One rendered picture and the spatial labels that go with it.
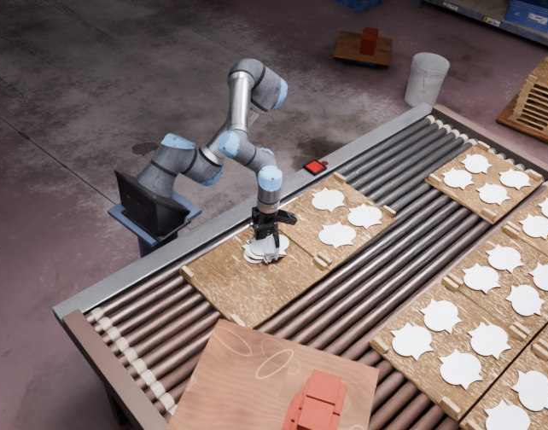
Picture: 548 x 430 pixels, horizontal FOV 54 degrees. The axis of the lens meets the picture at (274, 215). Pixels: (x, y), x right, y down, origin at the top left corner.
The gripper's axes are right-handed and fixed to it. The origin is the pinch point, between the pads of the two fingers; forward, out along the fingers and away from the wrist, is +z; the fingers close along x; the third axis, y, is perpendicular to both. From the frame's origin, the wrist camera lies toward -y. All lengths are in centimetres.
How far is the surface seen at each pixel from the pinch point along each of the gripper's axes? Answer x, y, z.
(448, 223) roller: 9, -76, 6
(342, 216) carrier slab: -7.7, -35.3, 3.9
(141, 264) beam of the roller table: -11.9, 44.9, 6.0
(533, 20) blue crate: -252, -396, 75
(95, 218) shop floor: -136, 54, 98
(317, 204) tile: -16.5, -28.4, 3.0
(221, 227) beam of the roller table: -19.7, 11.7, 6.0
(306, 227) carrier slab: -6.9, -18.9, 3.9
